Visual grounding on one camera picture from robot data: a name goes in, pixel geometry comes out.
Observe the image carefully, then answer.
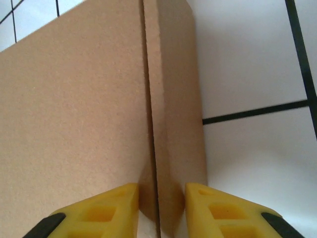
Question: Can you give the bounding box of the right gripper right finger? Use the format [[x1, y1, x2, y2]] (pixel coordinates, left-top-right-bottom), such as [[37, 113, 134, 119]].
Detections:
[[184, 182, 292, 238]]

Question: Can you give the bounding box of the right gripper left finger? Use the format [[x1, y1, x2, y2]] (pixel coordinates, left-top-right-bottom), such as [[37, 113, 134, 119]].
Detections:
[[26, 182, 139, 238]]

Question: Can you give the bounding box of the brown cardboard box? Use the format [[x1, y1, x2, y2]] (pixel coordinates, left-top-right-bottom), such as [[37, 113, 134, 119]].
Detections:
[[0, 0, 208, 238]]

